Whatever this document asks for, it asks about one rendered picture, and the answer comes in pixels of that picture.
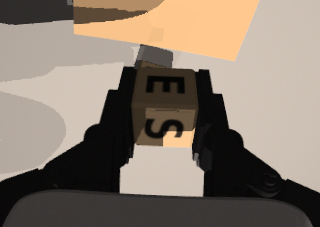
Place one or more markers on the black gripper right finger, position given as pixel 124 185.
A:
pixel 230 170

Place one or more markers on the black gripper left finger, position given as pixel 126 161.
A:
pixel 105 146

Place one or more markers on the beige letter block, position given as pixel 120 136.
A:
pixel 164 107
pixel 147 64

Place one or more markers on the tan flat mat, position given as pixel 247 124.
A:
pixel 213 28

